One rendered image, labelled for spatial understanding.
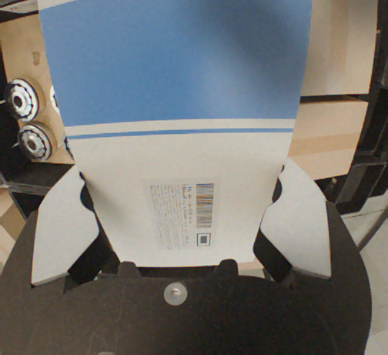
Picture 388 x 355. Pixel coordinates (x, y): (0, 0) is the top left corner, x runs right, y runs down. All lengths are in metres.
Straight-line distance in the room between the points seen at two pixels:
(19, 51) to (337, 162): 0.85
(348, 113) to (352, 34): 0.18
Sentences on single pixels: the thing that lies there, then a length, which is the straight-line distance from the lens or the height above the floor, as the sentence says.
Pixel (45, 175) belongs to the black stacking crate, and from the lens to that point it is 0.55.
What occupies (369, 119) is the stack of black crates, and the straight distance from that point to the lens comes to 1.42.
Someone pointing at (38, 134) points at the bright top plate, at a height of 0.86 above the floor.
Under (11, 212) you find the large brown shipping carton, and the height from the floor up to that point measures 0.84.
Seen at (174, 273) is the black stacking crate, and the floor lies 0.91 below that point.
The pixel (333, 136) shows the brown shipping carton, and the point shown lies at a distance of 0.54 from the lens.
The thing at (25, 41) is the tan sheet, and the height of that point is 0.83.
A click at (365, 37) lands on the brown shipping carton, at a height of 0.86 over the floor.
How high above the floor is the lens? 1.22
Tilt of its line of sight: 60 degrees down
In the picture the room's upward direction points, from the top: 175 degrees clockwise
